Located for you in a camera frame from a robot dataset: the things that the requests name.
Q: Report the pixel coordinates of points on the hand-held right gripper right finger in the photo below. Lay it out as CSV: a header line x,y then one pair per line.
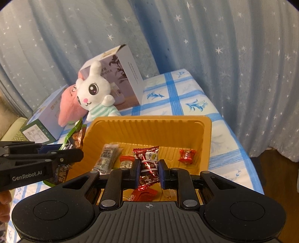
x,y
160,174

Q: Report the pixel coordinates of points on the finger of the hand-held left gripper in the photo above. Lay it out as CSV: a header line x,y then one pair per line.
x,y
70,155
50,148

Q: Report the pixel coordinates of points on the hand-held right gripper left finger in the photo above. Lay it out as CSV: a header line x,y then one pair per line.
x,y
137,174

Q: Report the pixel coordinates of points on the dark red candy packet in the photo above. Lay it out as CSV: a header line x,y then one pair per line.
x,y
148,169

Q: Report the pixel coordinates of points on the large red snack packet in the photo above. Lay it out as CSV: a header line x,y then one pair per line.
x,y
126,161

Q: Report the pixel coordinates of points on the green and white snack packet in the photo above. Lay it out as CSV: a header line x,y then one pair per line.
x,y
77,137

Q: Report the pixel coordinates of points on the clear caramel candy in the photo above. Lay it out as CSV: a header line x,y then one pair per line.
x,y
169,194

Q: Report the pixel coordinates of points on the red and green candy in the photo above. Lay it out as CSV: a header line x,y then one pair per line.
x,y
151,154

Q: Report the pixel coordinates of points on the red foil snack packet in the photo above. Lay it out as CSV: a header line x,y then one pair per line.
x,y
143,195

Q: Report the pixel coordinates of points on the small red candy packet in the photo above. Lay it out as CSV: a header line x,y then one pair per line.
x,y
186,156

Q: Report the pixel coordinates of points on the grey snack packet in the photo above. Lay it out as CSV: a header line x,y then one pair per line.
x,y
107,157

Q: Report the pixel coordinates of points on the orange plastic tray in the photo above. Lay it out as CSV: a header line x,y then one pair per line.
x,y
149,130

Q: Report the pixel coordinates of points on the person's left hand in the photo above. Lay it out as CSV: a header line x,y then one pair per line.
x,y
5,206

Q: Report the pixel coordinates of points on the green cardboard box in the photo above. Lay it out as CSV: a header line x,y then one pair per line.
x,y
44,121

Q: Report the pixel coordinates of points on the beige sofa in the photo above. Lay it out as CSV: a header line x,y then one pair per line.
x,y
11,126

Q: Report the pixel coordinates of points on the pink peach plush toy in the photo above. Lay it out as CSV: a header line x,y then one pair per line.
x,y
69,105

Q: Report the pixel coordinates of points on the white bunny plush toy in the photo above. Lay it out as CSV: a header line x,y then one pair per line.
x,y
93,91

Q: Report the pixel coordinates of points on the white and purple box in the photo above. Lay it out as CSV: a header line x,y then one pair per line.
x,y
126,77

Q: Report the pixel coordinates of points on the blue star curtain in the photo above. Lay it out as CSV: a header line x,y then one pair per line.
x,y
210,46

